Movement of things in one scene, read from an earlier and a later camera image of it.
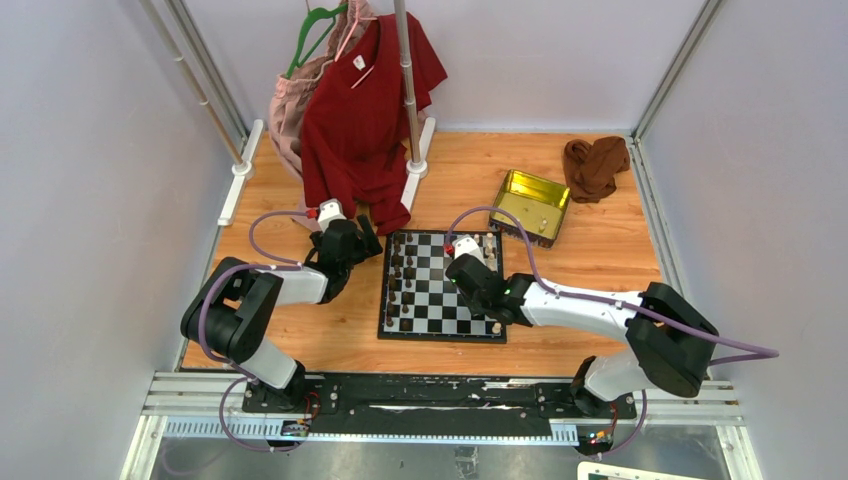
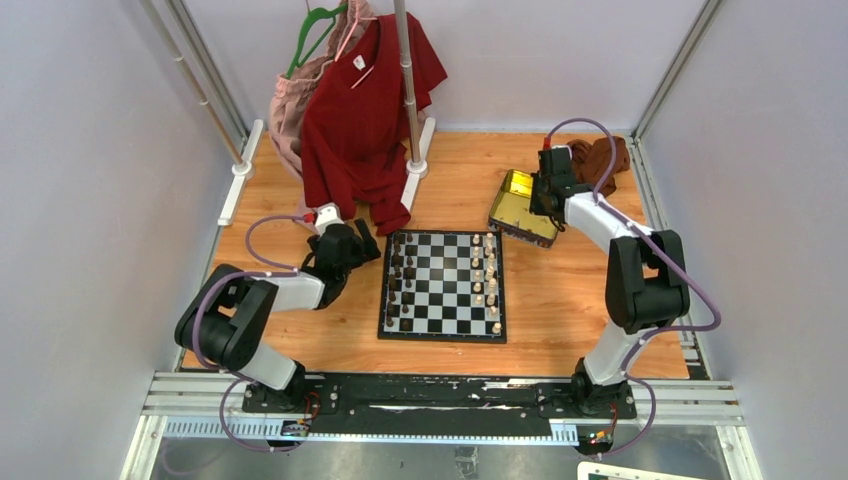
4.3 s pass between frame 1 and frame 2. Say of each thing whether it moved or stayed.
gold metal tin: stayed
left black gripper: stayed
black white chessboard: stayed
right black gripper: moved
